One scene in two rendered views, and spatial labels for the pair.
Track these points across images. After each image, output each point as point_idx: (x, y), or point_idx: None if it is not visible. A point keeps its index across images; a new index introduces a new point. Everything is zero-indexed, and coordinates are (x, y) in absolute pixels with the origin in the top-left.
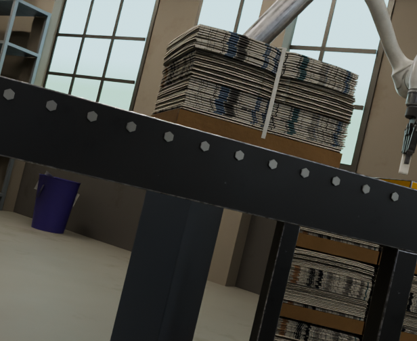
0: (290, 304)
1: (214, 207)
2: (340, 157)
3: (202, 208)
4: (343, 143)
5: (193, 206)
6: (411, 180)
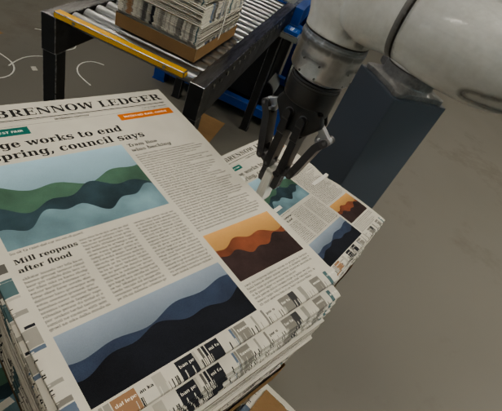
0: None
1: (328, 178)
2: (116, 13)
3: (319, 167)
4: (118, 4)
5: (314, 157)
6: (59, 9)
